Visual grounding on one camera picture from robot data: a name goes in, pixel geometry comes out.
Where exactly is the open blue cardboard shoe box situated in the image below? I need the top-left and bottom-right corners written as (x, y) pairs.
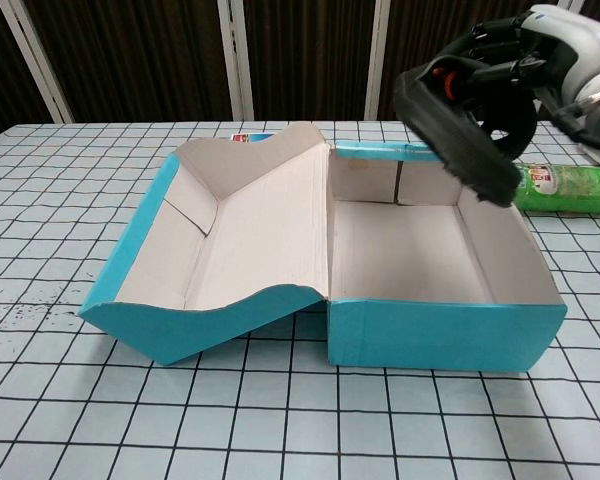
top-left (77, 121), bottom-right (567, 374)

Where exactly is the red and blue postcard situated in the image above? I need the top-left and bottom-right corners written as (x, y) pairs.
top-left (228, 131), bottom-right (271, 146)

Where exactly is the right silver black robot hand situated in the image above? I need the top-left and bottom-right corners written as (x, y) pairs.
top-left (429, 2), bottom-right (600, 101)

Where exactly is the blue checkered tablecloth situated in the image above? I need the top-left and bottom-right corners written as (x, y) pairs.
top-left (0, 118), bottom-right (600, 480)

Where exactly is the green chips can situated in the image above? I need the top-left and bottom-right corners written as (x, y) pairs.
top-left (513, 162), bottom-right (600, 214)

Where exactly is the black rubber slipper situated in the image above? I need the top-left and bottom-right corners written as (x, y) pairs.
top-left (393, 54), bottom-right (537, 209)

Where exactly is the white partition post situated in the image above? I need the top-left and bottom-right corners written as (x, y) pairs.
top-left (363, 0), bottom-right (399, 120)
top-left (218, 0), bottom-right (255, 121)
top-left (0, 0), bottom-right (75, 124)

